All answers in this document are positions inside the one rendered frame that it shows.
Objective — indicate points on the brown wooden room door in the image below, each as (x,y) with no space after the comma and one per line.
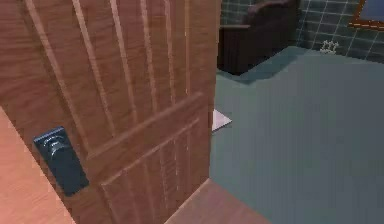
(133,83)

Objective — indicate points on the dark brown armchair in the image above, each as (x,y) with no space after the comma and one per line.
(256,36)

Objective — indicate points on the white wall socket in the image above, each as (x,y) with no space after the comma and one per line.
(329,46)

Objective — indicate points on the wood framed wall picture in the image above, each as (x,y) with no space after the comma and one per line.
(370,15)

